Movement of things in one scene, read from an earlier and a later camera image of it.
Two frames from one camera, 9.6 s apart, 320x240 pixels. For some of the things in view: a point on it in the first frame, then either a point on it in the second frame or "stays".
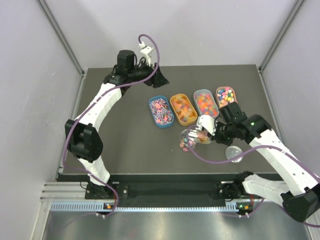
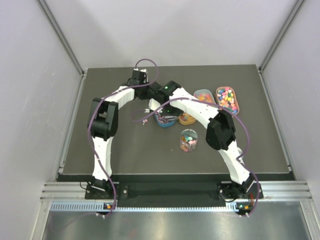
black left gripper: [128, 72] → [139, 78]
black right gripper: [216, 137] → [177, 113]
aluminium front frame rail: [66, 191] stays
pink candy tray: [224, 95] stays
